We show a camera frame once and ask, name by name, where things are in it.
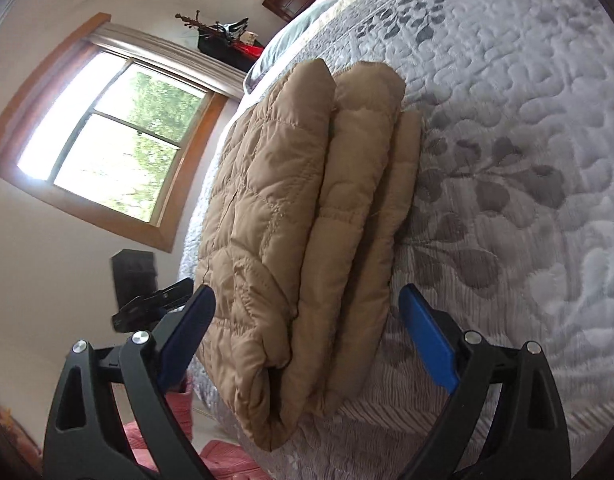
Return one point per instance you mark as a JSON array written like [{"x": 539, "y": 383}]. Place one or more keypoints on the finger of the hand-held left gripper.
[{"x": 147, "y": 307}]

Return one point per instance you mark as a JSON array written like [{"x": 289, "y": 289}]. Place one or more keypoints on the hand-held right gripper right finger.
[{"x": 432, "y": 340}]

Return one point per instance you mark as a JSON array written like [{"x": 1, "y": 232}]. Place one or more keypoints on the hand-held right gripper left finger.
[{"x": 187, "y": 330}]

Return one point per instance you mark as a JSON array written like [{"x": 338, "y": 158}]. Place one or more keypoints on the beige quilted jacket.
[{"x": 267, "y": 200}]

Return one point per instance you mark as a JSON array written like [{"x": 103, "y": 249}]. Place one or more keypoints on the wooden framed window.
[{"x": 117, "y": 145}]

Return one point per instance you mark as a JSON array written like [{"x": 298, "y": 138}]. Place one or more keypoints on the grey floral quilted bedspread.
[{"x": 512, "y": 210}]

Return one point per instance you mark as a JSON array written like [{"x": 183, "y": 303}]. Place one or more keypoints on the beige pleated curtain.
[{"x": 177, "y": 57}]

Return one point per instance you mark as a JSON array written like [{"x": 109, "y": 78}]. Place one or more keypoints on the red and black bag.
[{"x": 227, "y": 47}]

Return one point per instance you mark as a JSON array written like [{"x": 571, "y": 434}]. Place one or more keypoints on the blue-grey pillow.
[{"x": 287, "y": 45}]

